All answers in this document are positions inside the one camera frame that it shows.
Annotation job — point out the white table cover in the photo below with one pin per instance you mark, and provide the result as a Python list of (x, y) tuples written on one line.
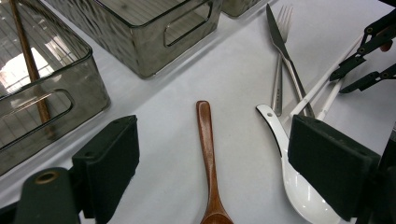
[(236, 77)]

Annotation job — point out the white ceramic spoon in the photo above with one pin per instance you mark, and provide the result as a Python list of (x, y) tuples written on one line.
[(299, 193)]

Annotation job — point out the white chopstick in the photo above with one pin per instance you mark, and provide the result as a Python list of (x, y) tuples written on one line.
[(330, 99), (320, 84)]

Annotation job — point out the grey clear plastic bin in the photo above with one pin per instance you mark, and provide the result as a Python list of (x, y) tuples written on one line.
[(239, 7), (87, 90), (143, 46)]

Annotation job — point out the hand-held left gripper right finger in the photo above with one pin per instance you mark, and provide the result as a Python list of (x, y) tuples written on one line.
[(330, 161)]

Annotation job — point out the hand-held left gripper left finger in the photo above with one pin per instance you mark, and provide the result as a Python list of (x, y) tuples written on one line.
[(106, 165)]

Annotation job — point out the metal table knife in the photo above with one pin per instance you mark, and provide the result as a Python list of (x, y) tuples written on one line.
[(278, 40)]

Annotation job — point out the brown wooden spoon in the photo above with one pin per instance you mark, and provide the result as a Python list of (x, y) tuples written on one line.
[(208, 155)]

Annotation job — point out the brown wooden chopstick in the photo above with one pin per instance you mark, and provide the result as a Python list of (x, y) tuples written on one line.
[(28, 59)]

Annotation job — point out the metal fork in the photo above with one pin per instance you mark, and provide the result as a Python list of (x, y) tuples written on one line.
[(277, 90)]

